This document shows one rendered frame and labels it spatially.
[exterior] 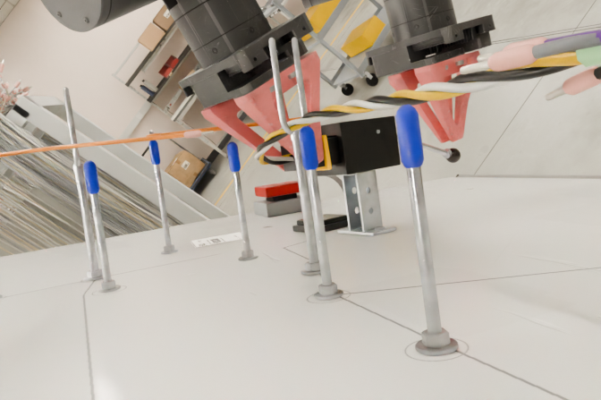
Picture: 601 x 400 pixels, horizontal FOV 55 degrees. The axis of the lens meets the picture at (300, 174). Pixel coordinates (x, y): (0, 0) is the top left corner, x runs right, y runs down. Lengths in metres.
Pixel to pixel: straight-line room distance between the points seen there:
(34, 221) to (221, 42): 0.69
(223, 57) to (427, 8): 0.20
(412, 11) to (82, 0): 0.27
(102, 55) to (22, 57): 1.01
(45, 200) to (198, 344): 0.83
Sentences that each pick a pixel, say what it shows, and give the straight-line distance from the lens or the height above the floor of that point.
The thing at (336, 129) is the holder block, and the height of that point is 1.15.
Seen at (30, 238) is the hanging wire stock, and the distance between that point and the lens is 1.08.
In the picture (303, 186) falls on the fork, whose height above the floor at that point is 1.18.
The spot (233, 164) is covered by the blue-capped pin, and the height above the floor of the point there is 1.20.
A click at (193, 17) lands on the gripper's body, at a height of 1.28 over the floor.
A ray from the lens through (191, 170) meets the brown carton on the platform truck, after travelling 7.70.
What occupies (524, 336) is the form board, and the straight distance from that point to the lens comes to 0.23.
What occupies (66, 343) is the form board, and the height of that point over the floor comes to 1.24.
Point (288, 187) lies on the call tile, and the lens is 0.67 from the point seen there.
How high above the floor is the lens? 1.28
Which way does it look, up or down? 16 degrees down
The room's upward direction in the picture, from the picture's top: 54 degrees counter-clockwise
